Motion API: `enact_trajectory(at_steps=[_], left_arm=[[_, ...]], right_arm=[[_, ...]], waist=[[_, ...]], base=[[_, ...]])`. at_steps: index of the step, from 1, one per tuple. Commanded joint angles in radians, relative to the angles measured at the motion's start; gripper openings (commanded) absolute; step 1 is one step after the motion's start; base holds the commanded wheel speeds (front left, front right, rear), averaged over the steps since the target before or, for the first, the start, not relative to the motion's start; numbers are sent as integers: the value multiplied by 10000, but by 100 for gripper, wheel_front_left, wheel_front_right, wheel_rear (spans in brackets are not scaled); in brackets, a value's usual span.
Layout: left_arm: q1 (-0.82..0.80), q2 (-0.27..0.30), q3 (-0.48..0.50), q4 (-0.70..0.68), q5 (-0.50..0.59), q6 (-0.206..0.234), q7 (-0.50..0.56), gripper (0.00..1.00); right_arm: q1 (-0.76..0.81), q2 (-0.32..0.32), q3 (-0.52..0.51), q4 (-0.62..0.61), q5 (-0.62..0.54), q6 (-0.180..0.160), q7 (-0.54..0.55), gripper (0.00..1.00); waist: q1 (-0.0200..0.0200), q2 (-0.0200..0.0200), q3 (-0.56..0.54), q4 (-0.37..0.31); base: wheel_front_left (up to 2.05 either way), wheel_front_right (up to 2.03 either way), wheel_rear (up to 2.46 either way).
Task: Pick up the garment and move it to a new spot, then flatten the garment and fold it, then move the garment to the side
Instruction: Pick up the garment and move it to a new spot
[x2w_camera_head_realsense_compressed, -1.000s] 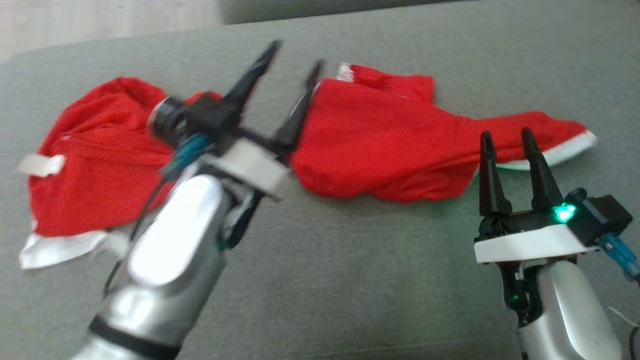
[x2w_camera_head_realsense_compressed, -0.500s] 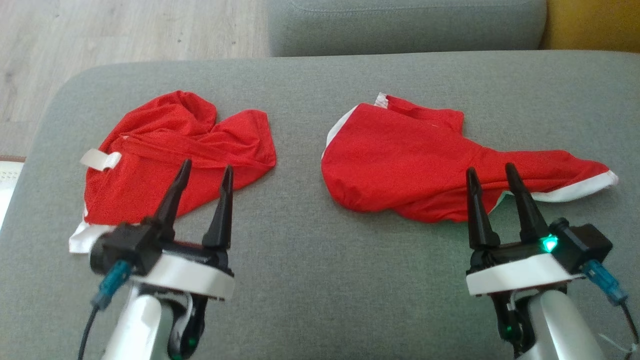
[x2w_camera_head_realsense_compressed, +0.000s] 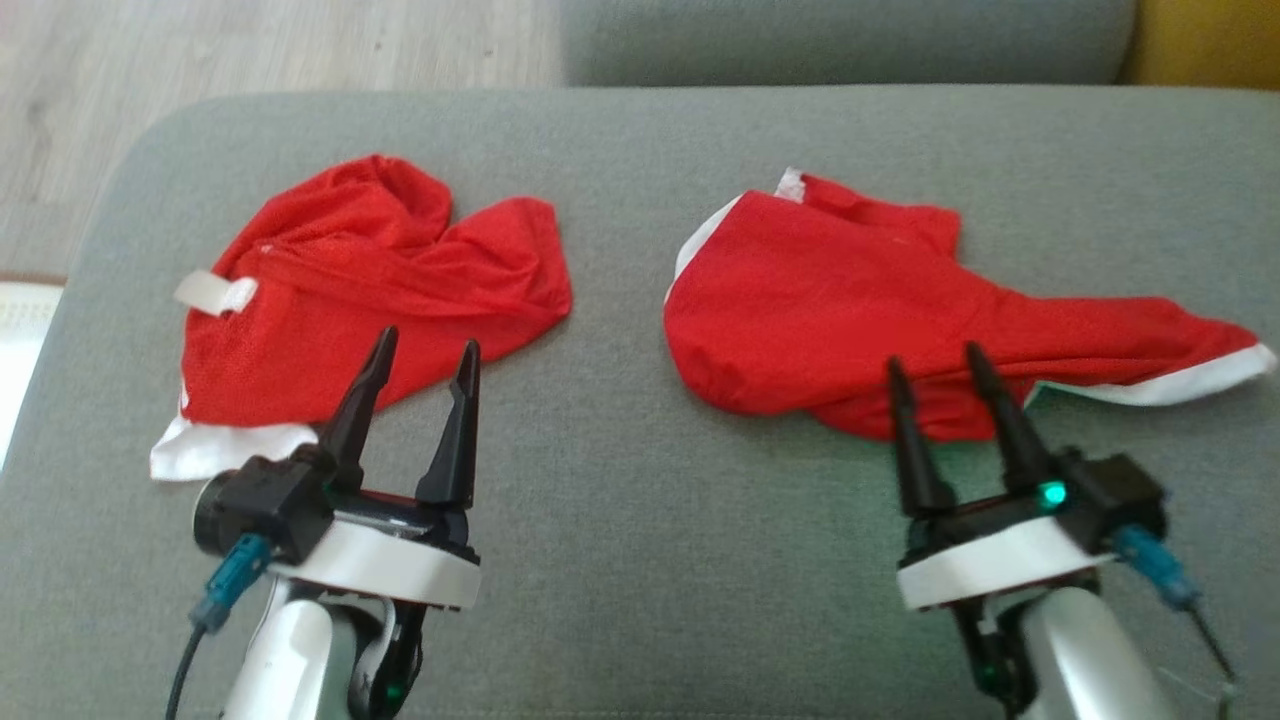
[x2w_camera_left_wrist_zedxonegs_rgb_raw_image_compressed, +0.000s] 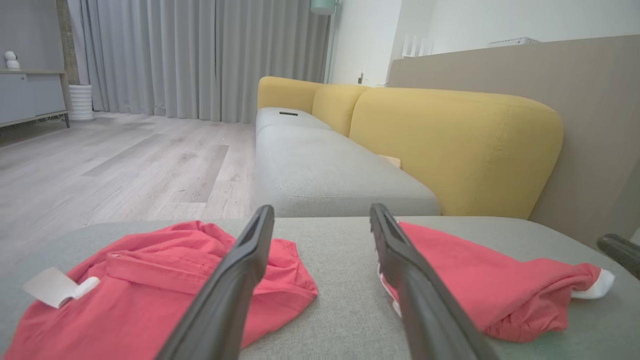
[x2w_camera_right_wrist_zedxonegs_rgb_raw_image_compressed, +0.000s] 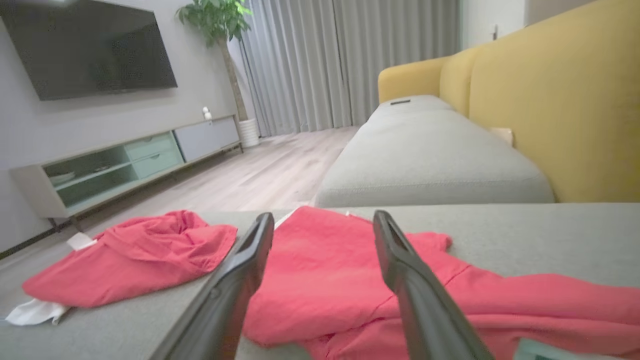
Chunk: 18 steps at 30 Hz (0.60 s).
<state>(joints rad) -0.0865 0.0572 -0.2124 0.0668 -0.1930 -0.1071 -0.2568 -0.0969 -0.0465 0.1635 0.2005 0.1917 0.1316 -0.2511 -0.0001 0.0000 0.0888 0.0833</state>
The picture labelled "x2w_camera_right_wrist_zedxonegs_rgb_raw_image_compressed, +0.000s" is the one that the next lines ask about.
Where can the low grey TV cabinet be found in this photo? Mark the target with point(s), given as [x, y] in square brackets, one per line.
[205, 137]

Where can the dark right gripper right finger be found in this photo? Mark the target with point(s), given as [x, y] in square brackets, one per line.
[425, 300]

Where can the small white figurine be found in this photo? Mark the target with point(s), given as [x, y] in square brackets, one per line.
[206, 114]

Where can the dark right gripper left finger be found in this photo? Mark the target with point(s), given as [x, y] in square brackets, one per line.
[225, 300]

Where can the white ribbed plant pot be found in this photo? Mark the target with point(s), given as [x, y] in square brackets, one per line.
[249, 132]

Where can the dark remote control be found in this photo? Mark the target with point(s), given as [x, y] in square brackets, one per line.
[400, 102]

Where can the black wall television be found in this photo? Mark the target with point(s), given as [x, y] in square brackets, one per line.
[90, 50]

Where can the green potted tree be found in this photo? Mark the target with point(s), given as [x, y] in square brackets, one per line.
[215, 20]

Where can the grey sofa seat cushion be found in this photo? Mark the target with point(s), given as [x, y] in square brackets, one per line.
[550, 240]

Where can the red jersey with white sleeves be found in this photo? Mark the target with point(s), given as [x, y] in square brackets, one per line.
[140, 260]

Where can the grey sofa backrest cushion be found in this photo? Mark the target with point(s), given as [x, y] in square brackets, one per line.
[425, 160]

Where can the yellow sofa backrest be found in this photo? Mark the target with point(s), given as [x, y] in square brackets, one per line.
[565, 100]

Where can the grey pleated curtain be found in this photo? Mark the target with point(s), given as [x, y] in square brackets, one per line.
[325, 60]

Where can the red shorts with white waistband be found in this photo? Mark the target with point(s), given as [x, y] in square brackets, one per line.
[320, 280]

